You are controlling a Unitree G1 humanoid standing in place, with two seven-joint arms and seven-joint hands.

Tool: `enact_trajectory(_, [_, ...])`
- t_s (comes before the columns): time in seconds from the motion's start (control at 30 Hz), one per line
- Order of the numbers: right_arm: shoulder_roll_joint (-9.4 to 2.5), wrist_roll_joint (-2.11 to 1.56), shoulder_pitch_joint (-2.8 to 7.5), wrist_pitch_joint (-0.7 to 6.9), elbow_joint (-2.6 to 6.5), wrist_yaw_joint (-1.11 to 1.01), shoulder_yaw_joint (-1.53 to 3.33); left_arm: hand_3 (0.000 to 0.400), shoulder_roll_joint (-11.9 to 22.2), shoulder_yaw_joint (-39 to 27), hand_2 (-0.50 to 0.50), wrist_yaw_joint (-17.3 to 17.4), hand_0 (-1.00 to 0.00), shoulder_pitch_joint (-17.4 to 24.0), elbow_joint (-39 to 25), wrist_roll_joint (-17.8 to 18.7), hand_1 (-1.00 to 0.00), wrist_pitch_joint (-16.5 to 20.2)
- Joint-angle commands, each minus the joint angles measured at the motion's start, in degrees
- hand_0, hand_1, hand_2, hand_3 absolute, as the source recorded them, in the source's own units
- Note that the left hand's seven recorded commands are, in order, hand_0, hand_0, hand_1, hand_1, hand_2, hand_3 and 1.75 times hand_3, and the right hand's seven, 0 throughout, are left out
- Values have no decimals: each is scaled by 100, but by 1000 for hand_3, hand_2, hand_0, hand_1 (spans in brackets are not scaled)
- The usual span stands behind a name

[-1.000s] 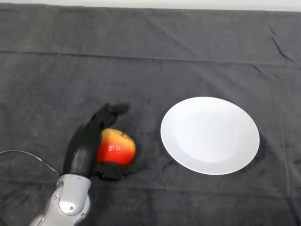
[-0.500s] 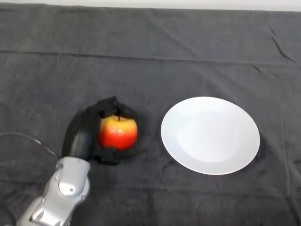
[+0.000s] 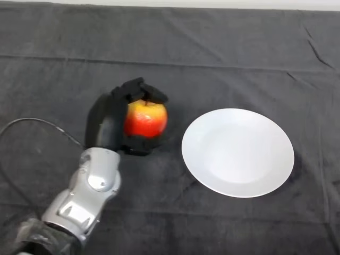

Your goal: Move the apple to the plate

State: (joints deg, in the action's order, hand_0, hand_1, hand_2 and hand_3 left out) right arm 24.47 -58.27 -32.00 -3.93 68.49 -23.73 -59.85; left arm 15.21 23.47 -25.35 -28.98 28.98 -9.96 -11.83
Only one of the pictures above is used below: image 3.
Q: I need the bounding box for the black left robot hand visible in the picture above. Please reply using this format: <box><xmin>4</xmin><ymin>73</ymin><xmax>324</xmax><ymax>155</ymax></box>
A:
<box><xmin>84</xmin><ymin>76</ymin><xmax>169</xmax><ymax>157</ymax></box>

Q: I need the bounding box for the red yellow apple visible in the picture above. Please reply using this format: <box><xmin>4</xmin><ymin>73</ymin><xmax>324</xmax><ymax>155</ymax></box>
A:
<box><xmin>124</xmin><ymin>99</ymin><xmax>168</xmax><ymax>138</ymax></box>

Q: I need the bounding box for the white round plate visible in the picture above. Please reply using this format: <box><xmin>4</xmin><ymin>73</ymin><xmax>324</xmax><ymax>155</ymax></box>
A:
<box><xmin>181</xmin><ymin>108</ymin><xmax>295</xmax><ymax>199</ymax></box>

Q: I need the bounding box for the black cloth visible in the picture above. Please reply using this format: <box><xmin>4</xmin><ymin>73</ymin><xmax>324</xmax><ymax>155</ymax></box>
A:
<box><xmin>0</xmin><ymin>3</ymin><xmax>340</xmax><ymax>255</ymax></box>

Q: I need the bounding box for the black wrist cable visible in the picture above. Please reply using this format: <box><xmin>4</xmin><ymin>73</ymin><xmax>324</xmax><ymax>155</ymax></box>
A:
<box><xmin>0</xmin><ymin>117</ymin><xmax>85</xmax><ymax>221</ymax></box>

